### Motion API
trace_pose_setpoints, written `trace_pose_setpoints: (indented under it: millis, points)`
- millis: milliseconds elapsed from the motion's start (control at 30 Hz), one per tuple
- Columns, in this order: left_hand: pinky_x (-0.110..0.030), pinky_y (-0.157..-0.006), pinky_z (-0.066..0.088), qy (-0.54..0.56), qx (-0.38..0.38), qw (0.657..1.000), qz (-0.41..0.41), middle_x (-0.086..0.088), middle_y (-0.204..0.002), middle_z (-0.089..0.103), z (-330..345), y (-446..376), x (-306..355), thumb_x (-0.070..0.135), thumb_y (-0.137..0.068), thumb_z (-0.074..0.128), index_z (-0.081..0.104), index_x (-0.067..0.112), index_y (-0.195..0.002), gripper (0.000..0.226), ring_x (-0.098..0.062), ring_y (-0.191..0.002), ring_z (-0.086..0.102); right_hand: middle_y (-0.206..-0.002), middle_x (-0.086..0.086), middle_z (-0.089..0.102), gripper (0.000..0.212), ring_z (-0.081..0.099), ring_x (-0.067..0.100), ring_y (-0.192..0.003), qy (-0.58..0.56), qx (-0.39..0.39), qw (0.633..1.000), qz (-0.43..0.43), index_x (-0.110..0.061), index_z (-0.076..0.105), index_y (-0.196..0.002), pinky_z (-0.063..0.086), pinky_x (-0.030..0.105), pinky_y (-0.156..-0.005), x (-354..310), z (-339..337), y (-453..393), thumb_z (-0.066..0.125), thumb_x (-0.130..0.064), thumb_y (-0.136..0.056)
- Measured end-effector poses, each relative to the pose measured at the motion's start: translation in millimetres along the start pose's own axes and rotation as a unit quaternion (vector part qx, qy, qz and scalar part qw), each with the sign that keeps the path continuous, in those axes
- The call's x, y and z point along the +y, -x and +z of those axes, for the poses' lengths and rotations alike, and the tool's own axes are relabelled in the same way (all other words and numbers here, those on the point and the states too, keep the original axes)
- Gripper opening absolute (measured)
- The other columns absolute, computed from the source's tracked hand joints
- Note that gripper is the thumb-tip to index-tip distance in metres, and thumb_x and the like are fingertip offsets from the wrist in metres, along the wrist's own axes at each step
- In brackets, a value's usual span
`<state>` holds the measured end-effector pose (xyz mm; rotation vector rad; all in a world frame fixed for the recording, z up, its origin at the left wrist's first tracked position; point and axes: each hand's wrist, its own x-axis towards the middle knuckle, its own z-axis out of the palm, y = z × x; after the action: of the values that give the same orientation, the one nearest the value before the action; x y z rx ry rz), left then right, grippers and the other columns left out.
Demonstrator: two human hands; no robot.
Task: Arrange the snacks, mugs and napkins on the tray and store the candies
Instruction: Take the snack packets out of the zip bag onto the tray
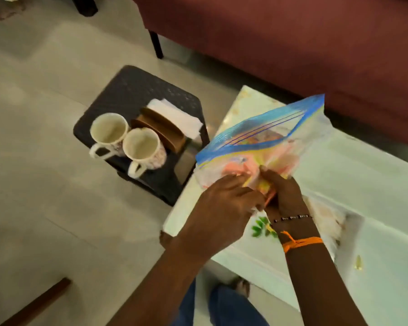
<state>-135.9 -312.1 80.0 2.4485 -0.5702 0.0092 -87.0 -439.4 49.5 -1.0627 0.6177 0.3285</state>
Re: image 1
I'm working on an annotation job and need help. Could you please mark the person's right hand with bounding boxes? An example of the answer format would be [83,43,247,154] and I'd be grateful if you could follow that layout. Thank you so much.
[259,165,313,224]

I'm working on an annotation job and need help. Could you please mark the person's left hand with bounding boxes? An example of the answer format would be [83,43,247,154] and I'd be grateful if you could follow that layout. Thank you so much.
[176,175,266,260]

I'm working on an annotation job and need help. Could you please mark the clear zip bag blue seal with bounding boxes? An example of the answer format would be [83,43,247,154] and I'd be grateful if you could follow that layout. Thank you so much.
[194,94,334,208]

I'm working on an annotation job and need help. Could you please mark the person's right forearm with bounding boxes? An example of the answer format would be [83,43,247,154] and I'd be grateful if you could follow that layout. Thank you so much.
[271,216,368,326]

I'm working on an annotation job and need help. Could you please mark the person's left forearm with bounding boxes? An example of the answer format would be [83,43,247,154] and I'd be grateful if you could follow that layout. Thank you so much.
[105,234,225,326]

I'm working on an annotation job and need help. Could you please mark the orange and yellow bag contents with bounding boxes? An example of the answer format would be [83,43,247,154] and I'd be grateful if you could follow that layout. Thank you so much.
[221,132,300,198]

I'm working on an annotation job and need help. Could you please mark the orange wrist thread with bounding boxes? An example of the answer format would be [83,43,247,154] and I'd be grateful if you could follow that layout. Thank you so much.
[280,231,324,254]

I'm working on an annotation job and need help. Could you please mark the person's foot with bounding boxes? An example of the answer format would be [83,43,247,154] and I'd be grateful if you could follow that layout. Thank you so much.
[229,276,251,298]

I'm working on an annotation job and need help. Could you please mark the white floral table cover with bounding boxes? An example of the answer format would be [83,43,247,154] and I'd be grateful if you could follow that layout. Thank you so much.
[163,85,408,326]

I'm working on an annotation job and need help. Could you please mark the white paper napkins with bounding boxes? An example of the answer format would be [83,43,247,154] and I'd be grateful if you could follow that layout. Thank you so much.
[146,98,204,140]

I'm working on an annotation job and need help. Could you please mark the brown wooden napkin holder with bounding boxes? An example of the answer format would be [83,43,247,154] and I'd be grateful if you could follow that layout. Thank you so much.
[131,107,187,154]

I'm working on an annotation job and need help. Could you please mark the person's blue jeans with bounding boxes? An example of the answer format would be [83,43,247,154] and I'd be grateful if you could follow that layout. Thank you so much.
[172,278,270,326]

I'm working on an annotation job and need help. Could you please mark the white floral mug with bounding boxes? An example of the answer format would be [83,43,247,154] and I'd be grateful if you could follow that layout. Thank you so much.
[122,127,167,179]
[89,113,130,160]

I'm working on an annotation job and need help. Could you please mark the dark red sofa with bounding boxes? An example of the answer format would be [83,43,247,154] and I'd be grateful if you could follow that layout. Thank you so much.
[131,0,408,150]

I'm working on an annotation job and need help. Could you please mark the black woven plastic stool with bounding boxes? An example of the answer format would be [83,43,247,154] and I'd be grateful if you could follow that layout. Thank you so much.
[73,65,210,207]

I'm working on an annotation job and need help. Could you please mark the black sofa leg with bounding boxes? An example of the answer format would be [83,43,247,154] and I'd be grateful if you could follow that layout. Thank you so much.
[148,30,164,60]

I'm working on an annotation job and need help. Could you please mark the brown wooden bar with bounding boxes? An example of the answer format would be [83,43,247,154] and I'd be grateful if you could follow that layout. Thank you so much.
[0,278,72,326]

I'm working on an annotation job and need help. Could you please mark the dark furniture leg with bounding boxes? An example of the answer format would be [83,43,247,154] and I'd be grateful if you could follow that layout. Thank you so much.
[70,0,99,17]

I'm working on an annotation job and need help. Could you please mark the black beaded bracelet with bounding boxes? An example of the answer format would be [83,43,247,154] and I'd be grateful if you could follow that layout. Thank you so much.
[273,214,313,224]

